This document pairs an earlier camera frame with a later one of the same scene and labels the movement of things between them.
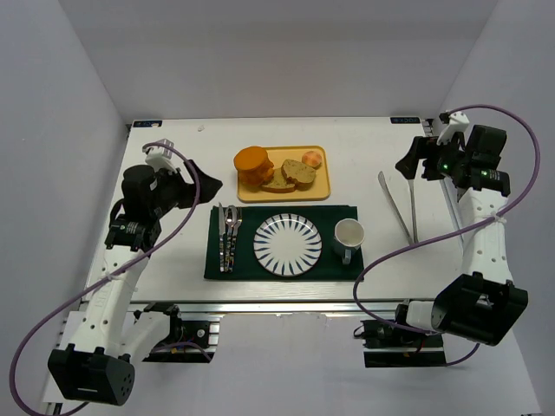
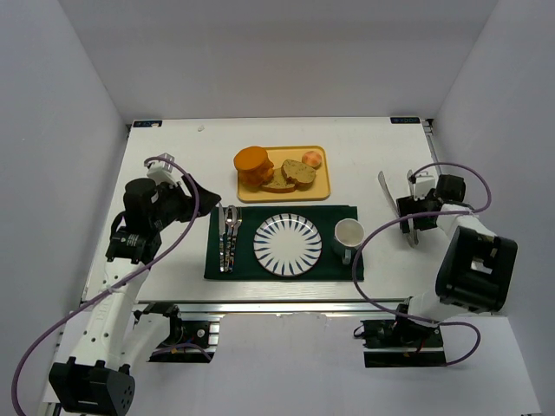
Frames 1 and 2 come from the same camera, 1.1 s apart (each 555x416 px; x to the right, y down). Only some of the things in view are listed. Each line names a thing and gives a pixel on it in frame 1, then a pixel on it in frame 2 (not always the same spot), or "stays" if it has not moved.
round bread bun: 312,159 stays
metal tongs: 412,240 stays
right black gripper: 423,157 to 410,208
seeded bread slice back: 300,175 stays
